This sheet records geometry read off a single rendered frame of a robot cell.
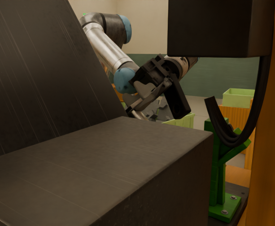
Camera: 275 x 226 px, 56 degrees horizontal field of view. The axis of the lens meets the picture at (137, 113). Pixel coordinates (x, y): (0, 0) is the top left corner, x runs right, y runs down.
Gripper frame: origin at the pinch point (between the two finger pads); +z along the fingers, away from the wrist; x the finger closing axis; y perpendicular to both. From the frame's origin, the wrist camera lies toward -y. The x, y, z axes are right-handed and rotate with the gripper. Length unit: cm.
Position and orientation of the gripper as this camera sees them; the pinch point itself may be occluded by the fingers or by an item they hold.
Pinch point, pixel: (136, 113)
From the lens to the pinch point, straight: 57.9
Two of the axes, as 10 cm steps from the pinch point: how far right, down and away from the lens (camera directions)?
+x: 5.1, -4.6, -7.3
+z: -5.2, 5.1, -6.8
